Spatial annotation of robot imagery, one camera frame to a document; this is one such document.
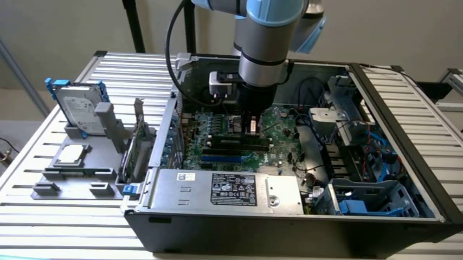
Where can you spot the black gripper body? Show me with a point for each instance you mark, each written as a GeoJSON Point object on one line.
{"type": "Point", "coordinates": [256, 97]}

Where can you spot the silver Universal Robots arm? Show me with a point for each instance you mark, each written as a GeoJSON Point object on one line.
{"type": "Point", "coordinates": [264, 40]}

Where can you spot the black RAM slot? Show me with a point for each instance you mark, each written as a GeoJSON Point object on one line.
{"type": "Point", "coordinates": [235, 149]}

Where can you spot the blue expansion slot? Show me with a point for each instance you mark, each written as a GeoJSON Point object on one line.
{"type": "Point", "coordinates": [226, 158]}

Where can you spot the CPU socket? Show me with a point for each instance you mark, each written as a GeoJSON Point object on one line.
{"type": "Point", "coordinates": [234, 123]}

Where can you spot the green motherboard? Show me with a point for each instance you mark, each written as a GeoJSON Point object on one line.
{"type": "Point", "coordinates": [216, 159]}

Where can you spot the silver chipset heatsink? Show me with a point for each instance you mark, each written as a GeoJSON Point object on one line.
{"type": "Point", "coordinates": [270, 170]}

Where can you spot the black fan shroud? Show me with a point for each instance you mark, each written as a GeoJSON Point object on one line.
{"type": "Point", "coordinates": [318, 151]}

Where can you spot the grey metal drive cage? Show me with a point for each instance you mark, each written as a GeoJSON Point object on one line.
{"type": "Point", "coordinates": [343, 108]}

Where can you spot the silver power supply unit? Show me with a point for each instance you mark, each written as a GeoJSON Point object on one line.
{"type": "Point", "coordinates": [202, 189]}

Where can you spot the green graphics card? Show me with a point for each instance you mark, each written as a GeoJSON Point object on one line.
{"type": "Point", "coordinates": [135, 151]}

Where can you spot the blue case latch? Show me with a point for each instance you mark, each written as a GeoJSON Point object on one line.
{"type": "Point", "coordinates": [130, 189]}

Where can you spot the black open PC case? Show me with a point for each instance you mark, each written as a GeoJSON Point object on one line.
{"type": "Point", "coordinates": [275, 233]}

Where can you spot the blue plastic disk bay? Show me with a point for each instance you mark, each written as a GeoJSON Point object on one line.
{"type": "Point", "coordinates": [377, 197]}

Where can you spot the grey parts rack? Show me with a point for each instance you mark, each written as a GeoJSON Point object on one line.
{"type": "Point", "coordinates": [90, 151]}

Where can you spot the silver CPU chip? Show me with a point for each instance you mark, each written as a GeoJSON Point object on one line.
{"type": "Point", "coordinates": [71, 153]}

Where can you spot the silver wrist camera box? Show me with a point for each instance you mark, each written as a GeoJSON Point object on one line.
{"type": "Point", "coordinates": [219, 84]}

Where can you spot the black upright post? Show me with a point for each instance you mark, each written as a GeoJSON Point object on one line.
{"type": "Point", "coordinates": [190, 27]}
{"type": "Point", "coordinates": [134, 24]}

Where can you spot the hard disk in blue bracket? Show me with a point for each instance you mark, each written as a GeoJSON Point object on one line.
{"type": "Point", "coordinates": [78, 108]}

